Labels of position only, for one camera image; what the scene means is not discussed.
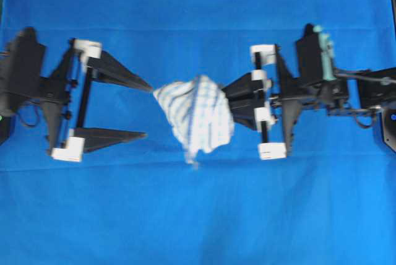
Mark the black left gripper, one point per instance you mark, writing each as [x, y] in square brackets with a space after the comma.
[54, 97]

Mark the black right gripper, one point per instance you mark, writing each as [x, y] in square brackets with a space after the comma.
[247, 96]

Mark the white blue checked towel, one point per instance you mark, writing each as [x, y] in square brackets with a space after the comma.
[198, 113]

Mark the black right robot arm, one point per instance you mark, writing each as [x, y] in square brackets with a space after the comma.
[370, 93]

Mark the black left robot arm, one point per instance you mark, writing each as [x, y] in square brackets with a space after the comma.
[11, 103]

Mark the blue table cloth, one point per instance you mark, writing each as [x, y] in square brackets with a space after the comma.
[331, 202]

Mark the black teal right wrist camera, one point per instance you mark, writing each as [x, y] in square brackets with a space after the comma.
[315, 56]

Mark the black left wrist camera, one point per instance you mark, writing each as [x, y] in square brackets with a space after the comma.
[21, 69]

